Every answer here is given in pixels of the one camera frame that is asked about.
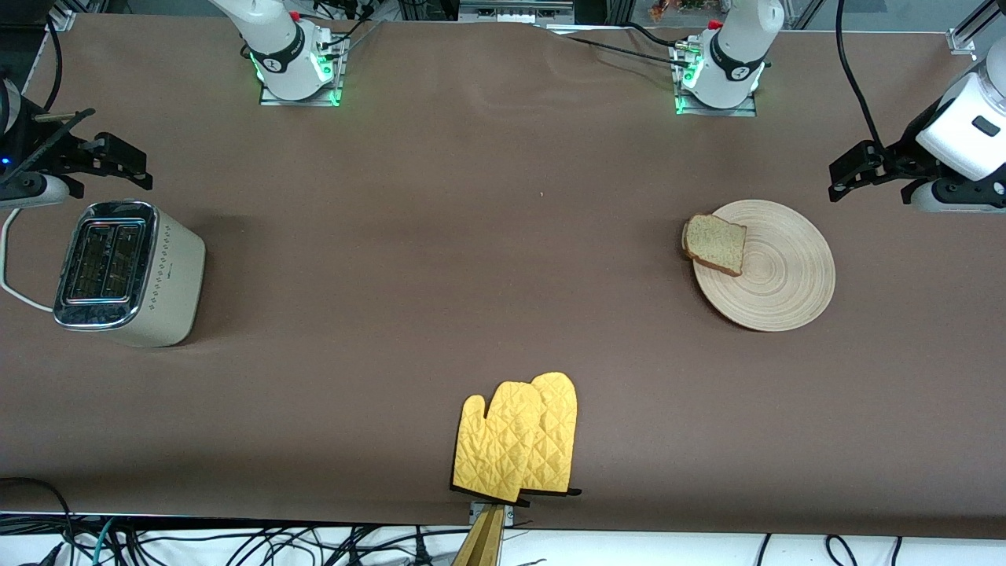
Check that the yellow quilted oven mitt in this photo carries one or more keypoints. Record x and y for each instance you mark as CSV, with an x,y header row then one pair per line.
x,y
556,440
499,448

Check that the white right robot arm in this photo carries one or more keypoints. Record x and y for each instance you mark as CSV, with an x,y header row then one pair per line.
x,y
279,55

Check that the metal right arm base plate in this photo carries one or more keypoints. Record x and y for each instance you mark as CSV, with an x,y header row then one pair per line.
x,y
302,101

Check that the brass stand with metal bracket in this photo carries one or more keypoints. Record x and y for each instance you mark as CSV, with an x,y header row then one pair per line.
x,y
486,538

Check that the aluminium frame profile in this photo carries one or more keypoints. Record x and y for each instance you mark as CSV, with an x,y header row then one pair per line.
x,y
971,31

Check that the silver metal box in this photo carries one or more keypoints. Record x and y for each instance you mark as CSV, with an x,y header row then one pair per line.
x,y
515,9

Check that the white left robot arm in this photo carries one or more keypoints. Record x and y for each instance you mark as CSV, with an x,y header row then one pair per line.
x,y
739,59

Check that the brown table mat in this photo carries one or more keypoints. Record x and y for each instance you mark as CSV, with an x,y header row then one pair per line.
x,y
503,173

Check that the slice of brown bread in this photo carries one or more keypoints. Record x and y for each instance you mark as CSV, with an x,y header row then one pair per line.
x,y
717,242

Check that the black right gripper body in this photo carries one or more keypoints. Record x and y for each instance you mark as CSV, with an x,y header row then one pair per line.
x,y
49,152

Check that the round wooden plate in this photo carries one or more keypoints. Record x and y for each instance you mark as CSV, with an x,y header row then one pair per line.
x,y
782,275

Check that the cream chrome two-slot toaster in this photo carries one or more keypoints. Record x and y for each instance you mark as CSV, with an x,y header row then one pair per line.
x,y
141,271

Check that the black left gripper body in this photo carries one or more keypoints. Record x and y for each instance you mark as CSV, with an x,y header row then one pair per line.
x,y
898,160

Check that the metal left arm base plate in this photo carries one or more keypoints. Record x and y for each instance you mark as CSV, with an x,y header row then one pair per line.
x,y
711,110

